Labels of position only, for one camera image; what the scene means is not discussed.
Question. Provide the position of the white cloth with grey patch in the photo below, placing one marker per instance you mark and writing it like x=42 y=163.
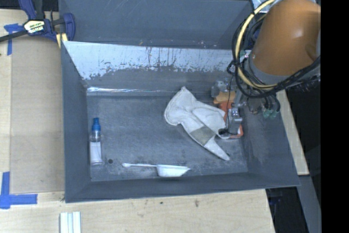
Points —
x=188 y=112

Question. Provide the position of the clear spray bottle blue cap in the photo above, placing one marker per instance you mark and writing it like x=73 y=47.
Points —
x=95 y=148

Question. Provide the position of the grey metal bin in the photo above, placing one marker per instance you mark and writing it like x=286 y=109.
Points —
x=136 y=128

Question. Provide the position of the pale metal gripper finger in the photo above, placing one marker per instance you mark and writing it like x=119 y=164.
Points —
x=231 y=120
x=239 y=121

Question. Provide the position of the white plastic measuring scoop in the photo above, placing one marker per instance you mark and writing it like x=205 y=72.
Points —
x=170 y=170

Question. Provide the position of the orange tool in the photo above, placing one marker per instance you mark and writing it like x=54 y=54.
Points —
x=221 y=101

